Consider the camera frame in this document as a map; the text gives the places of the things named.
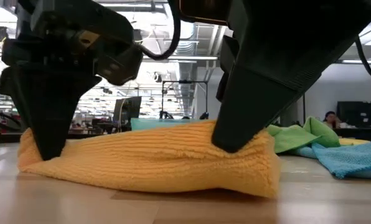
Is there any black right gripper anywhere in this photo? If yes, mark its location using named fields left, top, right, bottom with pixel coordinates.
left=210, top=0, right=371, bottom=153

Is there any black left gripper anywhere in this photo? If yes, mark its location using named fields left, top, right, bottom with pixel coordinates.
left=0, top=0, right=136, bottom=161

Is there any green microfiber towel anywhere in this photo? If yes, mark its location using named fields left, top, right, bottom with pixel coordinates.
left=265, top=116, right=342, bottom=154

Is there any orange microfiber towel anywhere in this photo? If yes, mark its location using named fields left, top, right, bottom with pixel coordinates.
left=17, top=119, right=282, bottom=199

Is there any teal translucent plastic basket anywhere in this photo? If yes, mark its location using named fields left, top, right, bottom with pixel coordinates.
left=130, top=117, right=217, bottom=132

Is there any yellow microfiber towel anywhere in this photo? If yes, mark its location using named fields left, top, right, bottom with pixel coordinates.
left=337, top=138, right=371, bottom=146

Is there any blue microfiber towel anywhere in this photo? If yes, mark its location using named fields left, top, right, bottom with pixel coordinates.
left=286, top=139, right=371, bottom=180

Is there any black computer monitor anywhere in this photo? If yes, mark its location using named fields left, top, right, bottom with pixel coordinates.
left=113, top=96, right=142, bottom=124

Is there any person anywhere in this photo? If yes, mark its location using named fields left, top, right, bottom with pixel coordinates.
left=323, top=110, right=340, bottom=130

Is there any black cabinet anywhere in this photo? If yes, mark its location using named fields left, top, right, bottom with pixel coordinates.
left=333, top=101, right=371, bottom=141

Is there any black aluminium table frame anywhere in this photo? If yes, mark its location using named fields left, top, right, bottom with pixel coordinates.
left=0, top=107, right=27, bottom=146

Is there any black metal stand frame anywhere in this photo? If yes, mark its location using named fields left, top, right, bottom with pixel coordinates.
left=161, top=80, right=209, bottom=121

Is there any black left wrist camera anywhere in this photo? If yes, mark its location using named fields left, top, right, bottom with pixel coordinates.
left=95, top=43, right=144, bottom=87

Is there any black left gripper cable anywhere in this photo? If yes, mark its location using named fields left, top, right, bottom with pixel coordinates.
left=135, top=0, right=182, bottom=62

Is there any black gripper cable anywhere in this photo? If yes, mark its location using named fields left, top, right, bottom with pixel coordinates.
left=135, top=0, right=182, bottom=62
left=354, top=35, right=371, bottom=90

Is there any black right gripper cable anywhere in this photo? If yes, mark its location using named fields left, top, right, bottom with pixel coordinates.
left=354, top=35, right=371, bottom=90

